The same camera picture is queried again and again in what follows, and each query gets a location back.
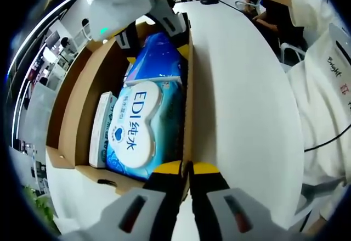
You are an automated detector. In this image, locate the white chest device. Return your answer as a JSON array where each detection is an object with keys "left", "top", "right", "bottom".
[{"left": 326, "top": 23, "right": 351, "bottom": 71}]

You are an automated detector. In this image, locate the frosted desk divider panel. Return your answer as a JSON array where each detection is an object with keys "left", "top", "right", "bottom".
[{"left": 24, "top": 83, "right": 55, "bottom": 122}]

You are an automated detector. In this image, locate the blue wet wipes pack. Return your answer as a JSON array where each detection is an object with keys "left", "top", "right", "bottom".
[{"left": 105, "top": 80, "right": 185, "bottom": 182}]

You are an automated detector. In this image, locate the dark wall screen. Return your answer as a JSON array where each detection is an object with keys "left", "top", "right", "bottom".
[{"left": 45, "top": 31, "right": 61, "bottom": 46}]

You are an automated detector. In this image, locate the black device cable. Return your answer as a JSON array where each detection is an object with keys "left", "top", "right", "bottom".
[{"left": 303, "top": 122, "right": 351, "bottom": 153}]

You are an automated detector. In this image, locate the brown cardboard shoe box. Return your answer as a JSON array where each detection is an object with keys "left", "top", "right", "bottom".
[{"left": 45, "top": 12, "right": 196, "bottom": 202}]

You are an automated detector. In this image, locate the potted green plant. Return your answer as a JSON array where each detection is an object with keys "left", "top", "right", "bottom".
[{"left": 23, "top": 184, "right": 57, "bottom": 227}]

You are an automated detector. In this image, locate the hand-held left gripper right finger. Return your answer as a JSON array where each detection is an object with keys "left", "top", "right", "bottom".
[{"left": 191, "top": 161, "right": 291, "bottom": 241}]

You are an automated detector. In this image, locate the white small carton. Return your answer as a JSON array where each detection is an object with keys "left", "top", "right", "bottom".
[{"left": 88, "top": 91, "right": 115, "bottom": 169}]

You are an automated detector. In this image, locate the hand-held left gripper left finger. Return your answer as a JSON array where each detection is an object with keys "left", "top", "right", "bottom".
[{"left": 63, "top": 160, "right": 184, "bottom": 241}]

